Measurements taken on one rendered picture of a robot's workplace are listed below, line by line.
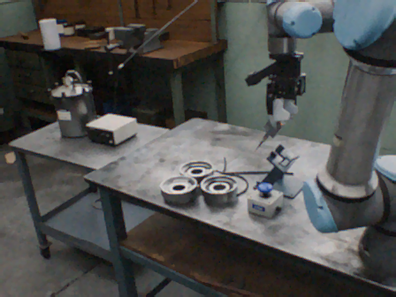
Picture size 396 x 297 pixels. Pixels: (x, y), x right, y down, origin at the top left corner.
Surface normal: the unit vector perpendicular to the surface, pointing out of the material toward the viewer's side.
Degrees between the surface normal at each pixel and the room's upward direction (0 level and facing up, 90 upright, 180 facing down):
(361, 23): 83
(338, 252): 0
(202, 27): 90
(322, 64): 90
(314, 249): 0
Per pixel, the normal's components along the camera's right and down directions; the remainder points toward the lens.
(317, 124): -0.61, 0.38
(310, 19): 0.18, 0.40
